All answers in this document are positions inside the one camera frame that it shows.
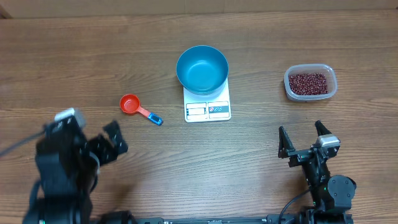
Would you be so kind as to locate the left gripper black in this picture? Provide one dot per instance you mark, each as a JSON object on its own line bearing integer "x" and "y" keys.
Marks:
{"x": 107, "y": 154}

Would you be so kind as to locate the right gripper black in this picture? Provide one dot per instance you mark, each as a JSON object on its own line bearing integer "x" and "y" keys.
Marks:
{"x": 300, "y": 156}

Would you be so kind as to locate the red measuring scoop blue handle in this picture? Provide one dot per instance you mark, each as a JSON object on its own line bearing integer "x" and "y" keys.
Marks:
{"x": 130, "y": 104}

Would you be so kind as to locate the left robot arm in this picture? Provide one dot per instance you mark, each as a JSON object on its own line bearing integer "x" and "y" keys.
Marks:
{"x": 68, "y": 165}

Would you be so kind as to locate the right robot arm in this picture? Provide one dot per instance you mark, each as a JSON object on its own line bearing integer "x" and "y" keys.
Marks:
{"x": 331, "y": 195}

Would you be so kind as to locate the white kitchen scale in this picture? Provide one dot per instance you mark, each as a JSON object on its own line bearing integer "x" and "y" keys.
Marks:
{"x": 207, "y": 108}

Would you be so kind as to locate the blue bowl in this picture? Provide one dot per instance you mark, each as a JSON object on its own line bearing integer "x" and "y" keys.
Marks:
{"x": 202, "y": 69}

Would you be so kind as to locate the red beans in container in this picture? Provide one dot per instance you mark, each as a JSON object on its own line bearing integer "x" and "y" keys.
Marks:
{"x": 308, "y": 84}

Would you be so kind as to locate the clear plastic container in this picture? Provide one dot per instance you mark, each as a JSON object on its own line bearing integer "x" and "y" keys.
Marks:
{"x": 326, "y": 70}

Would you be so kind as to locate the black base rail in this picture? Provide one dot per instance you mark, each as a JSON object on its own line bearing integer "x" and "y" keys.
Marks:
{"x": 217, "y": 220}

